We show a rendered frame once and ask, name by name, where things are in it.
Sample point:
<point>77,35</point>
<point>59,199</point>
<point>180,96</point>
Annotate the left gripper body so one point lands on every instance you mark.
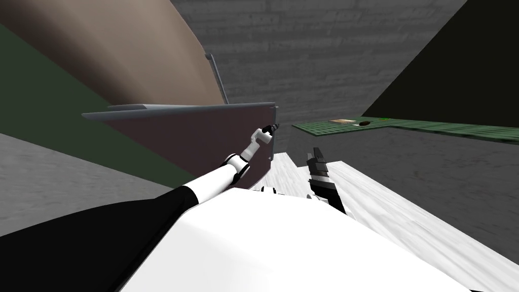
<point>268,129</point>

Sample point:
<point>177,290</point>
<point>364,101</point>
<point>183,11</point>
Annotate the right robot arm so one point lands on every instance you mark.
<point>326,190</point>

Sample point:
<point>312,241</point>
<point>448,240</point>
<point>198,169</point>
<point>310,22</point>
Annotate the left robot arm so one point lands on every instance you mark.
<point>101,235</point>

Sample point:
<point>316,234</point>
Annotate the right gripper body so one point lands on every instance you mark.
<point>317,159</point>

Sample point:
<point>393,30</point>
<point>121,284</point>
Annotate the dark maroon door leaf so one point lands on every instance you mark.
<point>182,142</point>

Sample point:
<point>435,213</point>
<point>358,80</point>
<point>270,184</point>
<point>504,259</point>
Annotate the green table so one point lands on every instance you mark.
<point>446,129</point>

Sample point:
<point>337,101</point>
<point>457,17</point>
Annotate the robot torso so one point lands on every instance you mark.
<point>284,243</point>

